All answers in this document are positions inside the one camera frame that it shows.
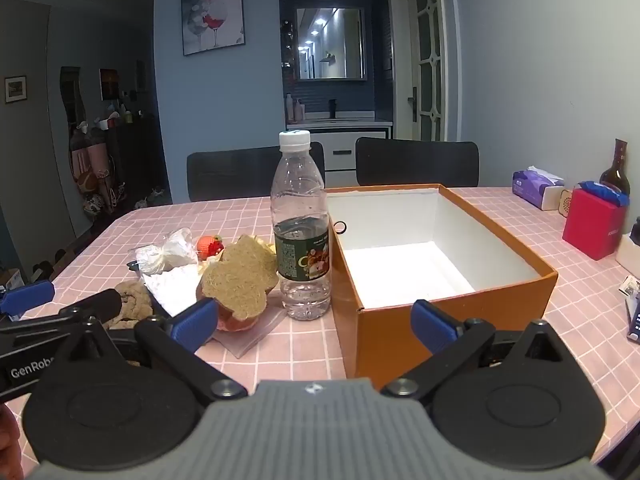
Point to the pink bag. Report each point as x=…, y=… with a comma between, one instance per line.
x=90, y=160

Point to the clear zip bag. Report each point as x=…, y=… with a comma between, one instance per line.
x=255, y=339

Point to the red box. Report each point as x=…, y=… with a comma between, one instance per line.
x=592, y=225

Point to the dark sideboard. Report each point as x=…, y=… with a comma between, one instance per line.
x=132, y=155

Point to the pink checked tablecloth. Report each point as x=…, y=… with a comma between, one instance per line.
x=575, y=310

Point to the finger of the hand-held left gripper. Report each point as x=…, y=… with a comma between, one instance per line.
x=95, y=302
x=27, y=294

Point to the small beige speaker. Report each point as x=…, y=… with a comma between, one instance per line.
x=566, y=203

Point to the small framed picture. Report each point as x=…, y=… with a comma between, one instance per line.
x=15, y=89

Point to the white glass-panel door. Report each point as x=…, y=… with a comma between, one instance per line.
x=425, y=50

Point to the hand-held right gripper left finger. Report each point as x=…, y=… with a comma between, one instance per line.
x=192, y=325

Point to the pink toiletry bottle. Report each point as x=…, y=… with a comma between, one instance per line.
x=300, y=111

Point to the small printed box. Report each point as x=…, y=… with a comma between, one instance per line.
x=630, y=286

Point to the white toiletry bottle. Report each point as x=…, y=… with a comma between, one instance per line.
x=289, y=107

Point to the dark wall picture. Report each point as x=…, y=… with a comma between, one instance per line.
x=109, y=84

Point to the clear plastic water bottle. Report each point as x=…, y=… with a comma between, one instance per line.
x=300, y=185

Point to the wavy wall mirror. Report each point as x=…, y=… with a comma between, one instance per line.
x=71, y=95

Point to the blue packet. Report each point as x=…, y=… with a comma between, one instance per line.
x=602, y=191

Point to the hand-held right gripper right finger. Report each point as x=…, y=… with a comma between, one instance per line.
x=432, y=325

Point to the purple tissue pack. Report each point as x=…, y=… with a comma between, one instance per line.
x=535, y=187

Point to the brown plush toy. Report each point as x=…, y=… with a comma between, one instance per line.
x=240, y=275

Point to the person's left hand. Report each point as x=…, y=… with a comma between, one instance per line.
x=7, y=432

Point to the white container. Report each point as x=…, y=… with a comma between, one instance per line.
x=629, y=250

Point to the clear crumpled plastic bag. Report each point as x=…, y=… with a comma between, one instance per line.
x=165, y=255

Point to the dark printed box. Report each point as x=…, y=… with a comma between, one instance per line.
x=635, y=317

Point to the white vanity cabinet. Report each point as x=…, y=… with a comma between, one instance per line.
x=345, y=142

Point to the orange cardboard box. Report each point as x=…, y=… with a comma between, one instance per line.
x=380, y=340

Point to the black chair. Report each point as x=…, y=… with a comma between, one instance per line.
x=225, y=175
x=415, y=162

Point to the wine glass wall painting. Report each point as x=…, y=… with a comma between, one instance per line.
x=212, y=12

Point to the dark wine bottle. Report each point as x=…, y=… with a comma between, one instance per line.
x=619, y=170

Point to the small red toy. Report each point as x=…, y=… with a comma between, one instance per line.
x=210, y=247

